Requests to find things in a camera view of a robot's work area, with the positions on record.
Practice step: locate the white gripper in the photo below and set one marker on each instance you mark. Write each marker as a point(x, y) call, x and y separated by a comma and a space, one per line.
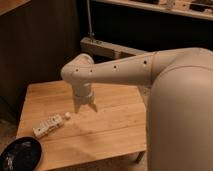
point(83, 94)

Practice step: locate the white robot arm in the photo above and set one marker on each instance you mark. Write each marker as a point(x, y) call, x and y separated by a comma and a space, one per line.
point(180, 105)

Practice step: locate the dark ceramic bowl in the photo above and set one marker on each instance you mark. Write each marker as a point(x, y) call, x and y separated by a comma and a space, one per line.
point(23, 154)

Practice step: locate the wooden table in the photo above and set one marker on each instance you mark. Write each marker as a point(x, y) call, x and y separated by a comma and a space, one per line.
point(115, 128)

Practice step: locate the wooden beam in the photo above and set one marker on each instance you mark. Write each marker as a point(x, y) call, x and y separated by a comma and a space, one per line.
point(106, 49)

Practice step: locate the metal pole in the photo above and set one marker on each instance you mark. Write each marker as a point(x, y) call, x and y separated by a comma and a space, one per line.
point(91, 34)

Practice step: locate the upper wooden shelf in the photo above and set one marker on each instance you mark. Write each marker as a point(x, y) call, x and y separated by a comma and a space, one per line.
point(187, 8)

